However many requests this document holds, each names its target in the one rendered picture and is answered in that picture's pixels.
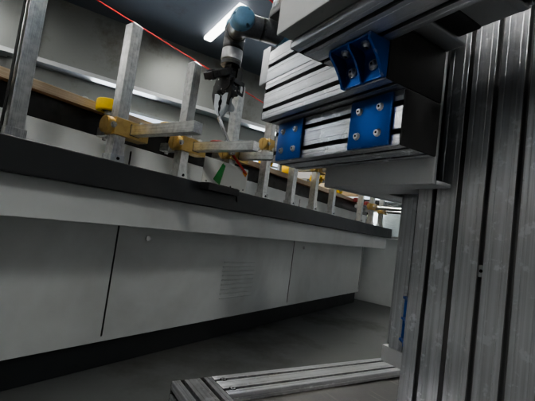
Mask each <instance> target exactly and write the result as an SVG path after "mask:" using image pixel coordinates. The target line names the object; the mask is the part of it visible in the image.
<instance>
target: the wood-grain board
mask: <svg viewBox="0 0 535 401"><path fill-rule="evenodd" d="M9 75H10V69H8V68H4V67H2V66H0V80H3V81H6V82H8V80H9ZM31 91H35V92H37V93H40V94H42V95H46V96H48V97H51V98H54V99H58V100H60V101H62V102H65V103H69V104H72V105H74V106H77V107H80V108H83V109H85V110H88V111H92V112H94V113H96V114H99V115H104V113H102V112H100V111H97V110H96V101H93V100H90V99H87V98H84V97H83V96H80V95H77V94H74V93H71V92H70V91H65V90H64V89H61V88H58V87H55V86H53V85H51V84H47V83H45V82H42V81H40V80H36V79H34V78H33V86H32V90H31ZM128 121H131V122H133V123H137V124H139V123H144V124H150V123H151V122H148V121H146V120H144V119H140V118H138V117H135V116H133V115H129V119H128ZM246 166H249V167H252V168H254V169H258V170H260V163H258V162H254V161H248V164H247V165H246ZM270 174H271V175H274V176H277V177H281V178H283V179H286V180H287V178H288V174H287V173H284V172H281V171H278V170H277V169H273V168H270ZM296 183H297V184H300V185H304V186H306V187H308V188H310V182H309V181H304V180H303V179H300V178H297V181H296ZM318 191H320V192H322V193H326V194H329V189H326V188H323V187H322V186H318ZM336 197H337V198H340V199H343V200H345V201H349V202H352V203H354V204H357V203H355V202H353V198H351V197H347V196H345V195H342V194H340V193H336Z"/></svg>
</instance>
